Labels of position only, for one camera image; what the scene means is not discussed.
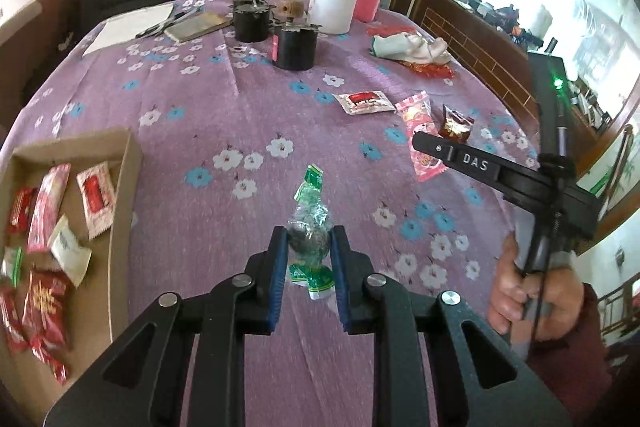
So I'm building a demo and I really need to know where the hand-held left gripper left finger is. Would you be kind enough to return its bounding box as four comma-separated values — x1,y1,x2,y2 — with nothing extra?
42,226,291,427

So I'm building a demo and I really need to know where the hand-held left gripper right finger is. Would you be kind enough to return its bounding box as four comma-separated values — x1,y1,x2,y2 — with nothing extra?
327,225,576,427

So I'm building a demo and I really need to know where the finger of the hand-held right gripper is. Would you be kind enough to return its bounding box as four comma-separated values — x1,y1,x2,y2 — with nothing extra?
411,131,508,192

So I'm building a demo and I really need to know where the clear candy with green ends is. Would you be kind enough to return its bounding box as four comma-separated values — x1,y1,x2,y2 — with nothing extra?
287,163,335,303

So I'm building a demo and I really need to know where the pink long snack packet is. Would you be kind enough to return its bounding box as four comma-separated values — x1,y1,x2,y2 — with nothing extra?
27,163,72,254
395,91,446,184

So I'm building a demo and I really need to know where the cardboard box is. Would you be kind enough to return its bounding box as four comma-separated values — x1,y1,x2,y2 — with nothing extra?
0,127,143,408

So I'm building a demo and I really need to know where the white red snack packet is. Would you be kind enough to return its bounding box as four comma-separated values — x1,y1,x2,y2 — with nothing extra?
334,90,394,115
76,161,118,242

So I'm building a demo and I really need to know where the white green candy packet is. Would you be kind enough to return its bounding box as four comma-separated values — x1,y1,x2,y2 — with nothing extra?
49,214,93,289

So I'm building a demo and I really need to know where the dark red gold-print snack packet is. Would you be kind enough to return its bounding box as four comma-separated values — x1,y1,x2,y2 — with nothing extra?
22,269,73,350
440,104,475,142

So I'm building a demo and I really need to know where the red square snack packet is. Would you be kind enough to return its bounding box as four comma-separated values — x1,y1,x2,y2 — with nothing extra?
30,337,68,385

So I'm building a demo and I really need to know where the small red snack packet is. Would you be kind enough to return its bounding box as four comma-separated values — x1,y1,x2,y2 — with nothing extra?
7,187,36,234

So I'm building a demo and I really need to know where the person's right forearm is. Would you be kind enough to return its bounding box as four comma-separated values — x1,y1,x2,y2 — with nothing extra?
522,284,617,425

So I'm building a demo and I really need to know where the person's right hand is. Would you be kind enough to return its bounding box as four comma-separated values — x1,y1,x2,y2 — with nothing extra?
487,233,585,343

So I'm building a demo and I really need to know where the white paper roll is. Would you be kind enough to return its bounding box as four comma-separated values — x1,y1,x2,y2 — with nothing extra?
529,4,553,35

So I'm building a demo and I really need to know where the white crumpled cloth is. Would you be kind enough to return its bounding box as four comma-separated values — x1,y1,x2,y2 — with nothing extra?
370,32,451,65

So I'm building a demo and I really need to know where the wooden brick-pattern partition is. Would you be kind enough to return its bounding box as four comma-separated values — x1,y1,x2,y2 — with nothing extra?
390,0,640,188

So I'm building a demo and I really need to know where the purple floral tablecloth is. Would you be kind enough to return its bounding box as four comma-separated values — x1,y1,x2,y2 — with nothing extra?
0,0,551,427

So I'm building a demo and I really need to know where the white plastic jar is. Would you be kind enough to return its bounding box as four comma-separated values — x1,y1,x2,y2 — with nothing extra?
305,0,360,35

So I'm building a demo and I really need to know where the black jar with wooden cork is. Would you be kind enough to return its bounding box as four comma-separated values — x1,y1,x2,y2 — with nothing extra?
272,0,323,71
227,0,276,44

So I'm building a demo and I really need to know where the grey notebook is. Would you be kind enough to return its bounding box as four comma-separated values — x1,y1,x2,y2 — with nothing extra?
164,9,233,44

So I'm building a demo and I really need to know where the white paper sheet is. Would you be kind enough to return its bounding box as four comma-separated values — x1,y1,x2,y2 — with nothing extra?
81,4,175,56

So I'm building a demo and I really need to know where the brown wooden chair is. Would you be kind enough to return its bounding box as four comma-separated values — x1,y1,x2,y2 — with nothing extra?
0,0,78,108

